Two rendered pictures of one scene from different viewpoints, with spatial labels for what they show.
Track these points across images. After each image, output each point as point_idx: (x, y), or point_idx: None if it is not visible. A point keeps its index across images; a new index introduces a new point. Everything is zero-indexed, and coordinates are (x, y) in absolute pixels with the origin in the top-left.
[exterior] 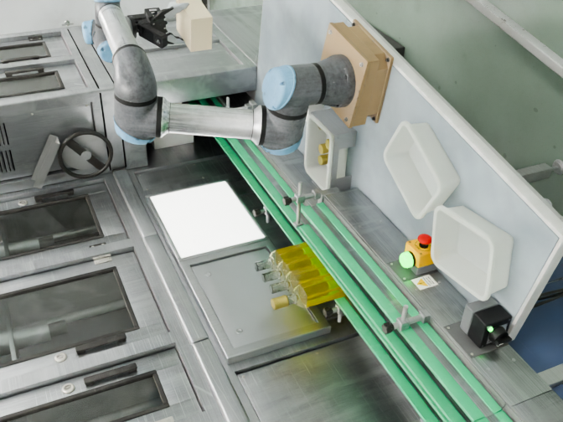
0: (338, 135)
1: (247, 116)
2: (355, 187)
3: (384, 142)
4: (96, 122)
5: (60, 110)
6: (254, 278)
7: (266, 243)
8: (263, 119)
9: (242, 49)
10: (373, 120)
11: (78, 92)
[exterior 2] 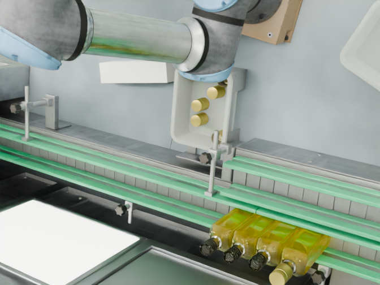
0: (236, 72)
1: (181, 26)
2: (254, 138)
3: (305, 61)
4: None
5: None
6: (175, 281)
7: (150, 242)
8: (203, 27)
9: None
10: (279, 44)
11: None
